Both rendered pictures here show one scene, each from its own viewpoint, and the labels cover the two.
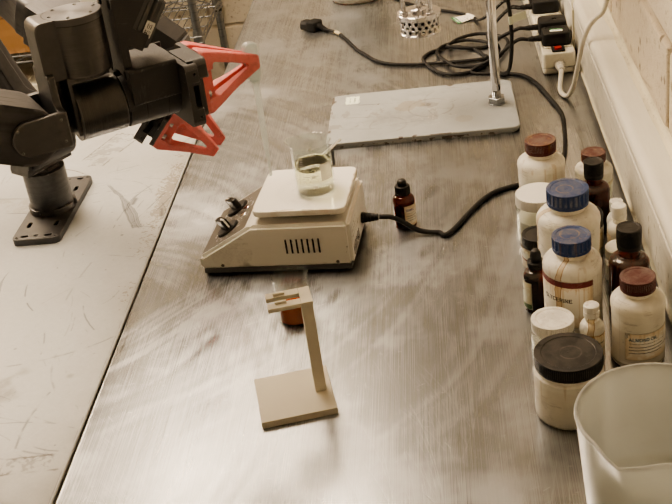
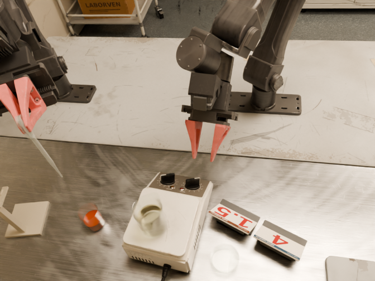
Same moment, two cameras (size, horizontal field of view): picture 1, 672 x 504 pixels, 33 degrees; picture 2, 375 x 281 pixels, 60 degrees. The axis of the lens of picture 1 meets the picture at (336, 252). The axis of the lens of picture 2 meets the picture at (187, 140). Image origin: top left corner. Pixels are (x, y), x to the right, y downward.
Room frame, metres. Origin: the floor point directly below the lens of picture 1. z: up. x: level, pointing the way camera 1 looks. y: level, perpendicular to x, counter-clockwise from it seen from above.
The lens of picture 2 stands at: (1.43, -0.24, 1.55)
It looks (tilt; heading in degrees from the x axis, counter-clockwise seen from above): 51 degrees down; 100
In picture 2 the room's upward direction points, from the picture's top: 9 degrees counter-clockwise
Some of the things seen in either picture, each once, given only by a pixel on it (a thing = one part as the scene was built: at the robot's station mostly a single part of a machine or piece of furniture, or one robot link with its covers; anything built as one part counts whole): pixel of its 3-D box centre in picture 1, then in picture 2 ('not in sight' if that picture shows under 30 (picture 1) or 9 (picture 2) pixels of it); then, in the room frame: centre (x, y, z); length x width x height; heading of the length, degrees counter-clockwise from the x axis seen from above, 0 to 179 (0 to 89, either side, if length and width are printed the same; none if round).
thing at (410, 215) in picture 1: (403, 202); not in sight; (1.33, -0.10, 0.93); 0.03 x 0.03 x 0.07
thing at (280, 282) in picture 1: (293, 296); (91, 217); (1.15, 0.06, 0.93); 0.04 x 0.04 x 0.06
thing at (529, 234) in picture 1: (539, 248); not in sight; (1.18, -0.24, 0.92); 0.04 x 0.04 x 0.04
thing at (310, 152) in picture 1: (310, 165); (151, 216); (1.30, 0.02, 1.02); 0.06 x 0.05 x 0.08; 68
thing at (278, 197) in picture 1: (305, 191); (162, 219); (1.31, 0.03, 0.98); 0.12 x 0.12 x 0.01; 77
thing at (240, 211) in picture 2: not in sight; (234, 215); (1.45, 0.07, 0.92); 0.09 x 0.06 x 0.04; 150
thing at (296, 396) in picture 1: (286, 349); (14, 206); (0.98, 0.07, 0.96); 0.08 x 0.08 x 0.13; 5
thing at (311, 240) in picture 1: (291, 222); (169, 217); (1.32, 0.05, 0.94); 0.22 x 0.13 x 0.08; 77
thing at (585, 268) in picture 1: (572, 280); not in sight; (1.05, -0.25, 0.96); 0.06 x 0.06 x 0.11
